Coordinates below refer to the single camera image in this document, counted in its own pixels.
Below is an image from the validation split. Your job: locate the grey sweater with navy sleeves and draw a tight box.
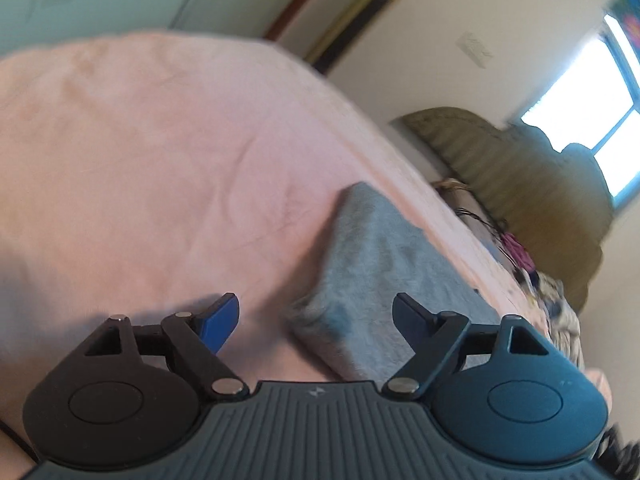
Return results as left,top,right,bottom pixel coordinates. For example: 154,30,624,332
284,182,500,384

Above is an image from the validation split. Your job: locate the pile of clothes on bed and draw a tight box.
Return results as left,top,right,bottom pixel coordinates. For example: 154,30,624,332
434,179,586,370

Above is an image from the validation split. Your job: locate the pink bed sheet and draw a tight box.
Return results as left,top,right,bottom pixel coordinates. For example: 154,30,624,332
0,30,614,480

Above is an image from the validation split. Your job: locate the olive upholstered headboard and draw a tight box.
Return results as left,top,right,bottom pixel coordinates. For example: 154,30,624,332
399,107,614,311

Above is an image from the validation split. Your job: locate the window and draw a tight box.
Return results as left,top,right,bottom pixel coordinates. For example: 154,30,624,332
520,14,639,208

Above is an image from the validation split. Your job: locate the gold tower fan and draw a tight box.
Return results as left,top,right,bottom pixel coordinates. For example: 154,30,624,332
304,0,397,76

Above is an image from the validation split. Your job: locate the white wall socket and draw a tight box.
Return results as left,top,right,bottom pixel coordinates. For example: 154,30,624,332
456,32,494,68

